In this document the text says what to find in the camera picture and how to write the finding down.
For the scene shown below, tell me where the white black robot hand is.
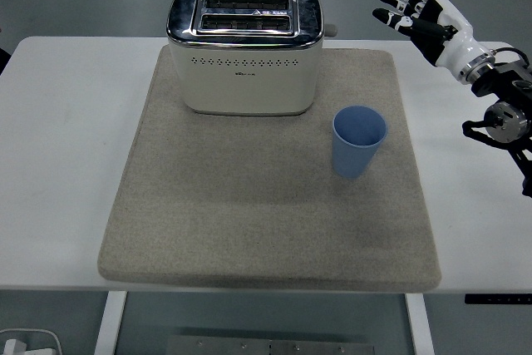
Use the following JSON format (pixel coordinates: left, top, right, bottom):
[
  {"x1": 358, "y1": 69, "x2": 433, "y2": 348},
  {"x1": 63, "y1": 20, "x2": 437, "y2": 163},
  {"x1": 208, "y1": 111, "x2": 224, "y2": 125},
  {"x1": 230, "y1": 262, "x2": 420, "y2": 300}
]
[{"x1": 372, "y1": 0, "x2": 486, "y2": 81}]

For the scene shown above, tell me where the white plug adapter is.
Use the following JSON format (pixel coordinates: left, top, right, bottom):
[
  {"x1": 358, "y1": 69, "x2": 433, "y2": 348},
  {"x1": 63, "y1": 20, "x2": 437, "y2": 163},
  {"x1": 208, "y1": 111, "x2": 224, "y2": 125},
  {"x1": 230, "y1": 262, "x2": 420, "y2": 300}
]
[{"x1": 1, "y1": 339, "x2": 28, "y2": 355}]

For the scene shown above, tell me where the beige felt mat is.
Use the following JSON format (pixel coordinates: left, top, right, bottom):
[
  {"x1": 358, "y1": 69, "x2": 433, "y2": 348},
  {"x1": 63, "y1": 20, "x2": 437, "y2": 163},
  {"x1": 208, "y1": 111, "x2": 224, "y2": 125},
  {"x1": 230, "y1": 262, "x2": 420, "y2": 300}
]
[{"x1": 96, "y1": 46, "x2": 443, "y2": 293}]

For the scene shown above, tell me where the black table control panel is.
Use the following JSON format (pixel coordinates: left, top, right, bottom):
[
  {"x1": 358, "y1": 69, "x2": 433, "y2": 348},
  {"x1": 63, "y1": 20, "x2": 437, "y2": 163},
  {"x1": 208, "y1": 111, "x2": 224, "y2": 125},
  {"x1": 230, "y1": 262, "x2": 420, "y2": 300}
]
[{"x1": 464, "y1": 293, "x2": 532, "y2": 306}]

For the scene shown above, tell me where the blue plastic cup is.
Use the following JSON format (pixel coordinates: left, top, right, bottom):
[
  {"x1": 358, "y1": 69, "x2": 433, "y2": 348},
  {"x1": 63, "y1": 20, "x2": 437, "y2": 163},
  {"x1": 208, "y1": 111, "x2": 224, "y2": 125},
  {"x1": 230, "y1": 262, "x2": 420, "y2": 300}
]
[{"x1": 331, "y1": 105, "x2": 389, "y2": 180}]

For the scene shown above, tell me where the white table leg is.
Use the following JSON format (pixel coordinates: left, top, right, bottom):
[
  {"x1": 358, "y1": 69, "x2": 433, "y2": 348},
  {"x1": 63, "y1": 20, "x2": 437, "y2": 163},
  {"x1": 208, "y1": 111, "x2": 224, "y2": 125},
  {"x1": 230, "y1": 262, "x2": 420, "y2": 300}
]
[
  {"x1": 404, "y1": 293, "x2": 436, "y2": 355},
  {"x1": 92, "y1": 290, "x2": 128, "y2": 355}
]

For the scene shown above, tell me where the white chrome two-slot toaster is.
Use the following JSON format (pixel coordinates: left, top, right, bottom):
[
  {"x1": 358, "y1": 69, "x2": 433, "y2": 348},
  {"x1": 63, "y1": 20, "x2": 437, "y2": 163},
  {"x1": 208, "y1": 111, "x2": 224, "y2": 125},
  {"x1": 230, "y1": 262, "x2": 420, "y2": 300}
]
[{"x1": 165, "y1": 0, "x2": 339, "y2": 117}]

